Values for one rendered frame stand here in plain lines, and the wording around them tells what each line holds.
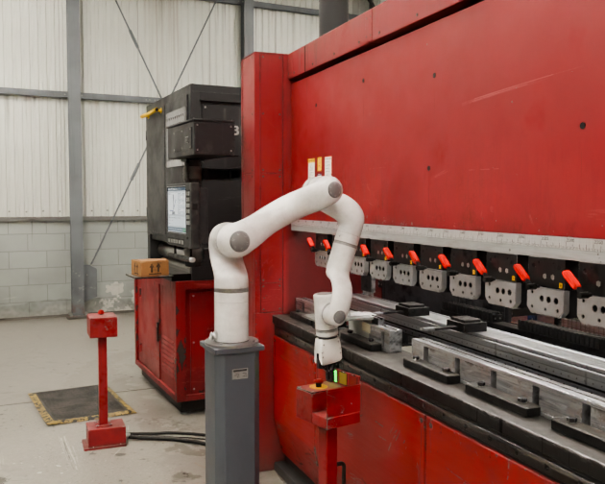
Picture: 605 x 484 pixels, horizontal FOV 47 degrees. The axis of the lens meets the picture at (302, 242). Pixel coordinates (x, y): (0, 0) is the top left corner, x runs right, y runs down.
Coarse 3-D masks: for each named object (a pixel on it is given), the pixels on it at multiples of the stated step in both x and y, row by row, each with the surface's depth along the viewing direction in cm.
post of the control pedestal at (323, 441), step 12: (324, 432) 266; (336, 432) 268; (324, 444) 267; (336, 444) 268; (324, 456) 267; (336, 456) 269; (324, 468) 267; (336, 468) 269; (324, 480) 267; (336, 480) 269
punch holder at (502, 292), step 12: (492, 252) 221; (492, 264) 221; (504, 264) 216; (492, 276) 221; (504, 276) 216; (516, 276) 211; (492, 288) 221; (504, 288) 215; (516, 288) 210; (492, 300) 221; (504, 300) 215; (516, 300) 211
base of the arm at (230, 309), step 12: (216, 300) 242; (228, 300) 239; (240, 300) 240; (216, 312) 242; (228, 312) 239; (240, 312) 241; (216, 324) 242; (228, 324) 240; (240, 324) 241; (216, 336) 242; (228, 336) 240; (240, 336) 241; (228, 348) 237; (240, 348) 237
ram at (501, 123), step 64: (512, 0) 210; (576, 0) 186; (384, 64) 284; (448, 64) 241; (512, 64) 211; (576, 64) 186; (320, 128) 346; (384, 128) 285; (448, 128) 242; (512, 128) 211; (576, 128) 187; (384, 192) 286; (448, 192) 243; (512, 192) 212; (576, 192) 187; (576, 256) 188
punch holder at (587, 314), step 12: (588, 264) 184; (600, 264) 180; (588, 276) 184; (600, 276) 180; (588, 288) 184; (600, 288) 180; (588, 300) 184; (600, 300) 180; (588, 312) 184; (600, 312) 180; (588, 324) 184; (600, 324) 180
